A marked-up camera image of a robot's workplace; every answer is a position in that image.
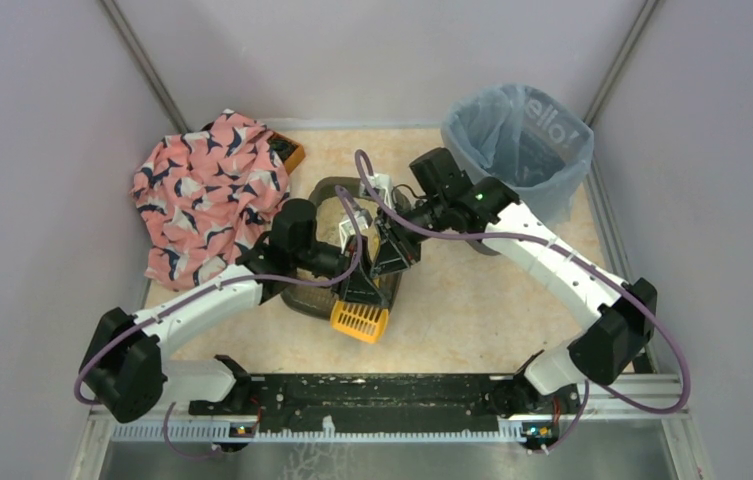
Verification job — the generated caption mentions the yellow litter scoop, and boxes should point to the yellow litter scoop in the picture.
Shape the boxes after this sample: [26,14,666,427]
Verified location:
[329,300,390,344]

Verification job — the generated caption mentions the dark translucent litter box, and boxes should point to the dark translucent litter box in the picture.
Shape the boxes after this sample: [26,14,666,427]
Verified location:
[281,176,403,321]

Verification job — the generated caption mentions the grey ribbed trash bin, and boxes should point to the grey ribbed trash bin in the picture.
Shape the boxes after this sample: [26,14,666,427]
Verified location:
[474,176,582,227]

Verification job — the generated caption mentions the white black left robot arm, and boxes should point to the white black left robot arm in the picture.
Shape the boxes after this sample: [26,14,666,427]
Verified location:
[74,192,373,423]

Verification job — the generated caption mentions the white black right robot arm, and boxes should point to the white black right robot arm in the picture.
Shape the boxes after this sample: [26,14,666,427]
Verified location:
[354,147,658,395]

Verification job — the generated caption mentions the beige cat litter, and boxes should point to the beige cat litter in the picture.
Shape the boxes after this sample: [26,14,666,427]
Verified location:
[315,197,347,246]

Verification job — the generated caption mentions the orange box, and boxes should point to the orange box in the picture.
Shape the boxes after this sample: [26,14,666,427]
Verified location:
[268,132,306,174]

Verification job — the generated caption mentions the light blue bin liner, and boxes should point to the light blue bin liner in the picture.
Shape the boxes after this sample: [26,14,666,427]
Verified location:
[440,83,596,223]

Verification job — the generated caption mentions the pink patterned cloth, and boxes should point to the pink patterned cloth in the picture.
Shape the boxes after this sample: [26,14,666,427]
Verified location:
[130,110,290,291]

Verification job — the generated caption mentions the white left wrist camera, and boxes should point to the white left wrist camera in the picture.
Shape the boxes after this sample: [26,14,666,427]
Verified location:
[338,210,373,247]

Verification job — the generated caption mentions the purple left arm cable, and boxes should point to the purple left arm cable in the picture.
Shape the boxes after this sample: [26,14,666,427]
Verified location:
[73,185,365,461]

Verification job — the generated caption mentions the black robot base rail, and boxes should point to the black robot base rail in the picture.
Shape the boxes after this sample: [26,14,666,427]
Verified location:
[189,373,582,442]

